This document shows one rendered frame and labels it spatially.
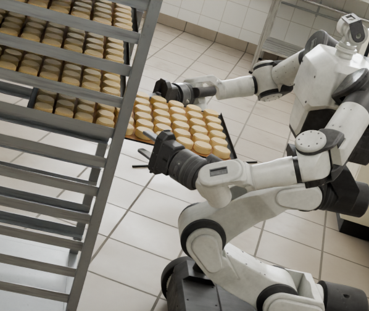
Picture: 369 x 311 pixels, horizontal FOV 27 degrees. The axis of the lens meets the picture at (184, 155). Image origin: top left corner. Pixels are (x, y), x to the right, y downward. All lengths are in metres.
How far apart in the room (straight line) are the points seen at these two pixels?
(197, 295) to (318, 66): 0.89
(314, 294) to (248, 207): 0.40
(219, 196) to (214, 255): 0.48
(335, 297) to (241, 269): 0.34
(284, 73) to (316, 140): 0.75
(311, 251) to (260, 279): 1.18
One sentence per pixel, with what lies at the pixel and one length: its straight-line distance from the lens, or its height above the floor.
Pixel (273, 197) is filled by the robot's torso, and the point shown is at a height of 0.65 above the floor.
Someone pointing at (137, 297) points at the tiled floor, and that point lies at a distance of 2.89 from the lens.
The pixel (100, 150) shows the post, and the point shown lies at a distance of 2.56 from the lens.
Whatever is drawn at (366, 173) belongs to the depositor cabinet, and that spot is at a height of 0.35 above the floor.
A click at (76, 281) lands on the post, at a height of 0.32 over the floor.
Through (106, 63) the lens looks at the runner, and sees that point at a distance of 2.02.
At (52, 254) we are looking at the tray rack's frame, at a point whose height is 0.15.
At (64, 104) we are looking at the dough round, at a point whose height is 0.79.
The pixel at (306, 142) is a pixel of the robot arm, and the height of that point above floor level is 0.96.
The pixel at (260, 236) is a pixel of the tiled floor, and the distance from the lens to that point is 3.63.
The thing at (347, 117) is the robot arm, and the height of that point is 1.03.
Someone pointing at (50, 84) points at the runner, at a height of 0.88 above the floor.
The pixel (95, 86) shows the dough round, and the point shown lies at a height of 0.88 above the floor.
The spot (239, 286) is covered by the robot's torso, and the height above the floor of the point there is 0.31.
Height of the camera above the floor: 1.52
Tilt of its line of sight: 21 degrees down
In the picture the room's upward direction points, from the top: 17 degrees clockwise
